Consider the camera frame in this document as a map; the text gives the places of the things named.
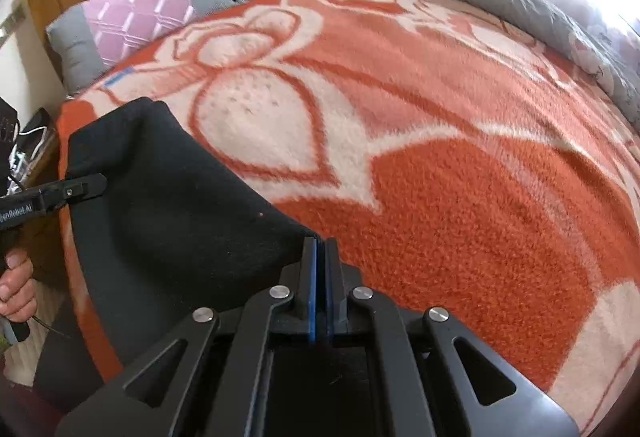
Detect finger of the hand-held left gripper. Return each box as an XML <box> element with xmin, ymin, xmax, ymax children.
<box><xmin>59</xmin><ymin>173</ymin><xmax>108</xmax><ymax>204</ymax></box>

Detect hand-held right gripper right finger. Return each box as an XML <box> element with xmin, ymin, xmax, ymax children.
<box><xmin>320</xmin><ymin>237</ymin><xmax>581</xmax><ymax>437</ymax></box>

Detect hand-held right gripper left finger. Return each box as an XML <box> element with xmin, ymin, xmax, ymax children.
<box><xmin>54</xmin><ymin>237</ymin><xmax>321</xmax><ymax>437</ymax></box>

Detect black pants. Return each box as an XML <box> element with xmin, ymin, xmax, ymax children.
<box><xmin>65</xmin><ymin>97</ymin><xmax>321</xmax><ymax>370</ymax></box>

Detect person's left hand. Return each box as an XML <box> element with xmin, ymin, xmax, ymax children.
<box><xmin>0</xmin><ymin>251</ymin><xmax>38</xmax><ymax>324</ymax></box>

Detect orange and white floral blanket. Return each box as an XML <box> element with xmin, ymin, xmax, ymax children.
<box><xmin>56</xmin><ymin>0</ymin><xmax>640</xmax><ymax>437</ymax></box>

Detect grey floral quilt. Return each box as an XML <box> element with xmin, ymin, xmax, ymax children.
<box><xmin>332</xmin><ymin>0</ymin><xmax>640</xmax><ymax>125</ymax></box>

